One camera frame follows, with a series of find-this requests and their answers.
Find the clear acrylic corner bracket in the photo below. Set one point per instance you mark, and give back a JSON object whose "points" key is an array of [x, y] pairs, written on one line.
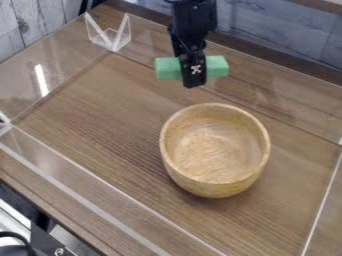
{"points": [[109, 38]]}

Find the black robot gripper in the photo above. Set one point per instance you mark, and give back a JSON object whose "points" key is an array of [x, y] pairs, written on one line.
{"points": [[193, 19]]}

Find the green rectangular block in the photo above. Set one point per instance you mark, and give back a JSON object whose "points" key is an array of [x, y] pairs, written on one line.
{"points": [[167, 67]]}

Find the wooden bowl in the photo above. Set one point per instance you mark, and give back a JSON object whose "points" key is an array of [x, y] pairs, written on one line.
{"points": [[215, 148]]}

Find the clear acrylic tray wall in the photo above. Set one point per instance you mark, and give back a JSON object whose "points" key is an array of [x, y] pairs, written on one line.
{"points": [[119, 225]]}

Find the black metal table clamp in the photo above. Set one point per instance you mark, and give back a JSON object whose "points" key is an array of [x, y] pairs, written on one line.
{"points": [[25, 228]]}

